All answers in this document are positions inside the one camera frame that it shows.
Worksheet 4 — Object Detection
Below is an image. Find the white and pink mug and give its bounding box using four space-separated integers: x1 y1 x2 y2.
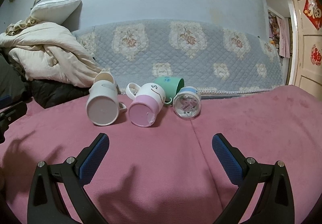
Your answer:
126 83 166 128

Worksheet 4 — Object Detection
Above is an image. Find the clear glass jar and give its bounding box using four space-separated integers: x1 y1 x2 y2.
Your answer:
172 86 201 120

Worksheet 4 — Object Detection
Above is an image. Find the blue floral quilted bedspread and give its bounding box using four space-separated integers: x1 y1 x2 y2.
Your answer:
73 19 283 95

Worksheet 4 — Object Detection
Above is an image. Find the red fu diamond sticker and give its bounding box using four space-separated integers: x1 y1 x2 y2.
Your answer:
303 0 321 30

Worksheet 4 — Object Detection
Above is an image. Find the green plastic cup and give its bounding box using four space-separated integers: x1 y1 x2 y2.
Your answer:
154 76 185 105

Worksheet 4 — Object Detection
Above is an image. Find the white pillow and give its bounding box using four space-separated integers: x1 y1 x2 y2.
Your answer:
29 0 81 24

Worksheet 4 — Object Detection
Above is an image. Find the cream wooden door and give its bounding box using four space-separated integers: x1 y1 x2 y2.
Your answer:
289 0 321 99

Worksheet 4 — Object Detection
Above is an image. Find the white ceramic mug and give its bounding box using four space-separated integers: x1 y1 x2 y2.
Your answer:
86 71 127 126

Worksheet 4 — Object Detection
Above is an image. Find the dark clothing pile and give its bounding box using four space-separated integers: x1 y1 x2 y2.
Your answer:
1 49 89 109

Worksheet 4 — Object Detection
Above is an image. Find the cream crumpled duvet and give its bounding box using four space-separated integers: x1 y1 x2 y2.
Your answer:
1 18 102 88

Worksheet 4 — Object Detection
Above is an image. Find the red paper-cut door sticker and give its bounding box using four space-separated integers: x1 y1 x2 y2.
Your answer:
311 45 322 66

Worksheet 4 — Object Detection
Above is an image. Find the pink plush blanket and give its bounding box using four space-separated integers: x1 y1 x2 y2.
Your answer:
1 86 321 223

